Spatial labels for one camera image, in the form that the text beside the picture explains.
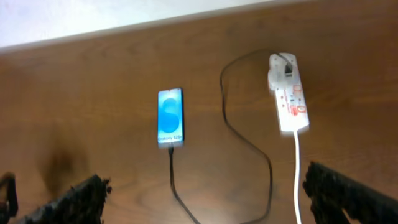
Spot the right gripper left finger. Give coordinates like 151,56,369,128
16,175,111,224

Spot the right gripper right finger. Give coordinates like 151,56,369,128
303,162,397,224

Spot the black charger cable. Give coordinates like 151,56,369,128
167,49,295,224

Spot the blue Galaxy smartphone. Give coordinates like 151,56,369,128
157,88,185,148

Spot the white power strip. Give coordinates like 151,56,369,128
267,53,310,134

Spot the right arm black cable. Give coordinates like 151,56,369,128
0,172,19,224

